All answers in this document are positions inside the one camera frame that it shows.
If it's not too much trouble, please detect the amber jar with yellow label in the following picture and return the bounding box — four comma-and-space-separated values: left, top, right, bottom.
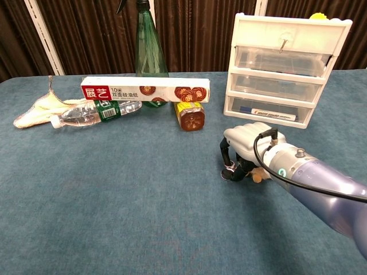
173, 101, 206, 132

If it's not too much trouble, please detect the white plastic drawer unit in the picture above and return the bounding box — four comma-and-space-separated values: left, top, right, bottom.
223, 11, 353, 129

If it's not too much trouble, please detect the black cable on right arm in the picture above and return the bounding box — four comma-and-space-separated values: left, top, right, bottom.
253, 128, 367, 201

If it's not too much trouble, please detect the orange-brown plush toy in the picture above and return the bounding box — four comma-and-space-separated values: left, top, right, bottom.
220, 163, 272, 184

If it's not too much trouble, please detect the brown pleated curtain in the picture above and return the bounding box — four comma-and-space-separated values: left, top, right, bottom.
0, 0, 367, 83

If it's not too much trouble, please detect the cream cloth with stitched edge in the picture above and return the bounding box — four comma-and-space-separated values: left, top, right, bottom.
13, 75, 88, 129

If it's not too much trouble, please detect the white baking paper box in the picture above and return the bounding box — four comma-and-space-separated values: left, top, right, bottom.
80, 76, 211, 103

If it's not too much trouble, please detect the white vertical rail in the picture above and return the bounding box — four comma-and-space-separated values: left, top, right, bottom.
24, 0, 65, 76
255, 0, 268, 17

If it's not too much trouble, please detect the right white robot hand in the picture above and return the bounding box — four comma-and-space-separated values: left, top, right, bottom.
219, 121, 287, 182

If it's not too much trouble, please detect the green plastic spray bottle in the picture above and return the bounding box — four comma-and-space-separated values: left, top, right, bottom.
116, 0, 170, 108

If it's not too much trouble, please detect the whiteboard marker pen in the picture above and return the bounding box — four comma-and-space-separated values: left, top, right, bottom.
239, 106, 299, 122

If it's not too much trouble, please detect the clear plastic water bottle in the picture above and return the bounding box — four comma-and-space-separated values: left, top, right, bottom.
50, 100, 143, 129

